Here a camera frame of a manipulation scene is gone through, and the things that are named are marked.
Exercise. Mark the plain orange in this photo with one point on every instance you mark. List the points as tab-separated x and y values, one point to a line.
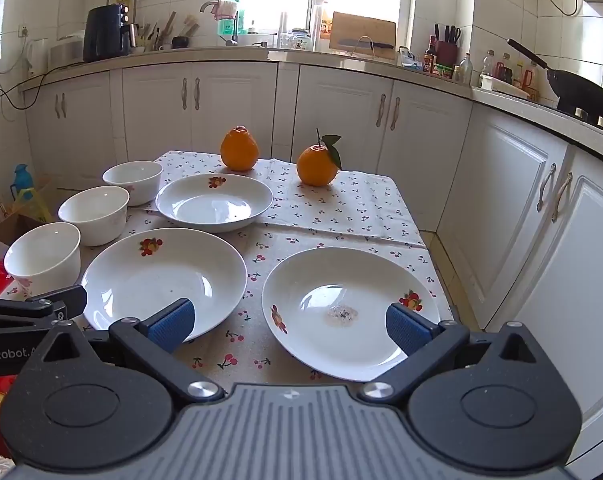
239	150

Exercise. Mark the cardboard box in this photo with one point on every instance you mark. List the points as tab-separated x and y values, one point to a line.
11	225

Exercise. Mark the clear plastic bottle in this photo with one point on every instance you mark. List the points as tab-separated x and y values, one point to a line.
488	62

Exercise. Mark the orange with green leaf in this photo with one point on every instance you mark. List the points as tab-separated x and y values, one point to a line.
316	167

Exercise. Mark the white plate fruit print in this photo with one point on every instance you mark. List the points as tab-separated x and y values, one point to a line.
331	280
146	280
206	205

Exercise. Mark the black kitchen knife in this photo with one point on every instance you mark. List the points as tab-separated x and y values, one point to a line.
366	44

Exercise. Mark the wooden cutting board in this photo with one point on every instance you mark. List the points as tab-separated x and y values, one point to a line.
361	27

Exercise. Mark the white plastic tray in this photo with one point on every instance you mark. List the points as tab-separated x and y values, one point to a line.
501	85

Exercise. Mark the white ceramic bowl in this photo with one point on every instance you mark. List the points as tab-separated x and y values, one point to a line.
93	215
131	180
41	255

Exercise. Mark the white kitchen cabinets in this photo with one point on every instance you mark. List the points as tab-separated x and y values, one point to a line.
331	105

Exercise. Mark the clear glass bottle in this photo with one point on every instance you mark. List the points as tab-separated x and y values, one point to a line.
465	70

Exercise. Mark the metal kitchen faucet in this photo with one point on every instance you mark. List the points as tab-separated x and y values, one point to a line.
236	27

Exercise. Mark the white electric kettle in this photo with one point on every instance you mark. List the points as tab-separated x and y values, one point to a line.
37	57

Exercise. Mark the dark soy sauce bottle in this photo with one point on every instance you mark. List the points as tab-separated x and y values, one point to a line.
430	60

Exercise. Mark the gas stove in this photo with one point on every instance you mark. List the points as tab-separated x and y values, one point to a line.
596	120

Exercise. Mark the pink cloth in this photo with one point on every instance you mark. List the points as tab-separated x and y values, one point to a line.
225	10

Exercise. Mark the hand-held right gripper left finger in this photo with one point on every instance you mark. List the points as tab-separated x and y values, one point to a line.
174	325

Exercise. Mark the green dish soap bottle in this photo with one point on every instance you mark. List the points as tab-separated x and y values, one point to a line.
226	27

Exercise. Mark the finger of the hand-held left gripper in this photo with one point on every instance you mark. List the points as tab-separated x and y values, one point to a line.
71	302

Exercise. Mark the cherry print tablecloth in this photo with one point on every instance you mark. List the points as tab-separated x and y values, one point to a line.
341	210

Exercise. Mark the black wok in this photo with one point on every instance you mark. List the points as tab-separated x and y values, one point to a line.
576	90

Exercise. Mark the red knife block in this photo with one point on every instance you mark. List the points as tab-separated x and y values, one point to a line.
446	52

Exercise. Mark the utensil holder with utensils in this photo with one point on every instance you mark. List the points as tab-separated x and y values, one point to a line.
141	40

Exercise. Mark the black air fryer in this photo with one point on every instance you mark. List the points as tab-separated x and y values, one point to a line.
106	35

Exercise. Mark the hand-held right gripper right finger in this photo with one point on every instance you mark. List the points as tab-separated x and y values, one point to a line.
406	327

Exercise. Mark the white rice cooker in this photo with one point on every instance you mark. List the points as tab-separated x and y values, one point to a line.
66	52

